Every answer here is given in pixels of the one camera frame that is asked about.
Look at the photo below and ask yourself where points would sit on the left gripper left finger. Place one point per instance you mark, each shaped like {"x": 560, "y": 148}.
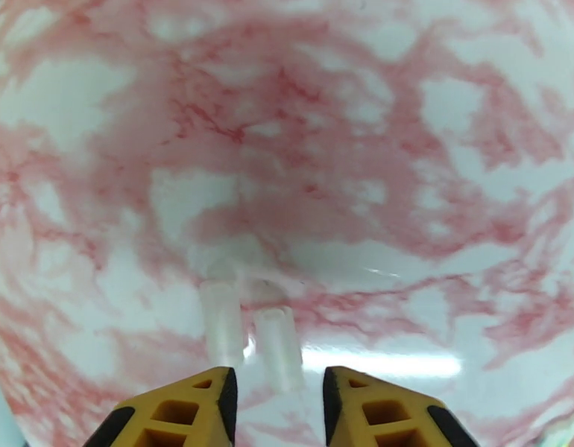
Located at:
{"x": 189, "y": 413}

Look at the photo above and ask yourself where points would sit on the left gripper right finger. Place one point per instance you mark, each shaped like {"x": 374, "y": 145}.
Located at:
{"x": 375, "y": 413}

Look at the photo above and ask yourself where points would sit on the clear pen cap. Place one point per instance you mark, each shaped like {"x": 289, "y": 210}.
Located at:
{"x": 277, "y": 348}
{"x": 221, "y": 324}

